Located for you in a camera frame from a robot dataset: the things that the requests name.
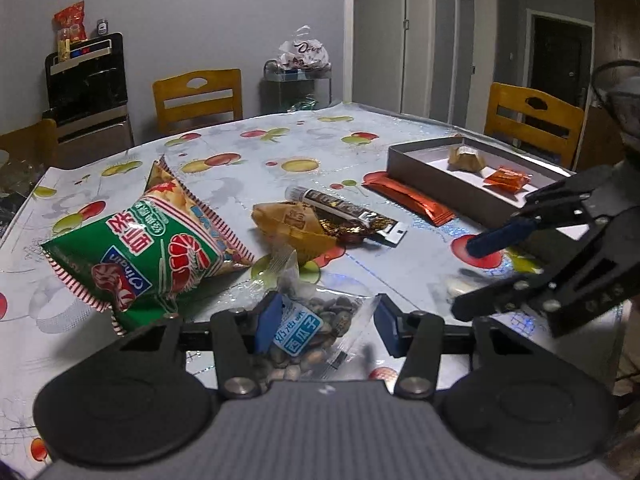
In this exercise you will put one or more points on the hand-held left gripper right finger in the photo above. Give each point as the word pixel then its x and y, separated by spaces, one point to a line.
pixel 387 322

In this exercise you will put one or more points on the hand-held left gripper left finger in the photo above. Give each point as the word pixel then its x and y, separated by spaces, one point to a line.
pixel 267 320

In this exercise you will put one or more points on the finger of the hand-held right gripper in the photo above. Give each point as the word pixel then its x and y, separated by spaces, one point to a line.
pixel 500 237
pixel 500 295

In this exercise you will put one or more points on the small white candy packet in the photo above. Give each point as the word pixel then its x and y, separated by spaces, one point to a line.
pixel 460 285

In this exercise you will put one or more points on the clear seed packet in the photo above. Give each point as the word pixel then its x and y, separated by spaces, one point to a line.
pixel 325 310

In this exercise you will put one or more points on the grey box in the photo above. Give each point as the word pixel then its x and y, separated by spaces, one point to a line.
pixel 430 170

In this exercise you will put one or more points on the tan pastry packet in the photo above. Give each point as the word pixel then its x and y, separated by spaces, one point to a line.
pixel 290 225

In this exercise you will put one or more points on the dark chocolate candy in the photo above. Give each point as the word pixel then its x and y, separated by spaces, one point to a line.
pixel 350 228

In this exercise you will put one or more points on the dark stick packet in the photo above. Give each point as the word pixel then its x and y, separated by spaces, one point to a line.
pixel 325 200

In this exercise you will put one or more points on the green shrimp chip bag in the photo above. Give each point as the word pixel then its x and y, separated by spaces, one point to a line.
pixel 150 255

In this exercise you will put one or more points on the orange striped snack bag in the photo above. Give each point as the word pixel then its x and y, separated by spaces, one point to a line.
pixel 167 180

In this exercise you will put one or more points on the small orange candy packet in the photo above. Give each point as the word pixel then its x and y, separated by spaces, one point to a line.
pixel 505 180

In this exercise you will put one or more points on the gold wrapped pastry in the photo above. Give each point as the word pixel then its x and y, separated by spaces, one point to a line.
pixel 465 159

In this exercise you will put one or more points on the long orange bar packet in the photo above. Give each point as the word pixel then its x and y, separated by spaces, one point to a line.
pixel 410 197

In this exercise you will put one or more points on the wooden chair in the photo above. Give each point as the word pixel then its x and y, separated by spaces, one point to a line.
pixel 200 95
pixel 30 142
pixel 530 120

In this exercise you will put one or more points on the fruit print tablecloth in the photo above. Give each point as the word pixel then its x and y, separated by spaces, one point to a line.
pixel 300 145

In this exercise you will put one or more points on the dark door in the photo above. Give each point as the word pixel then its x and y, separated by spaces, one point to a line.
pixel 560 60

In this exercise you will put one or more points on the metal trolley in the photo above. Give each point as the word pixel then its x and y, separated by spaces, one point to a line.
pixel 295 90

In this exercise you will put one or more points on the white plastic bag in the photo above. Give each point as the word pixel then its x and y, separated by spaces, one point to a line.
pixel 302 52

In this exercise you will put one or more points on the black water dispenser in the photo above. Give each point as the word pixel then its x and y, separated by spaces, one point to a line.
pixel 85 85

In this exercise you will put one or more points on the red snack bag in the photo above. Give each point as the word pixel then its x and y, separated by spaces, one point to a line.
pixel 70 20

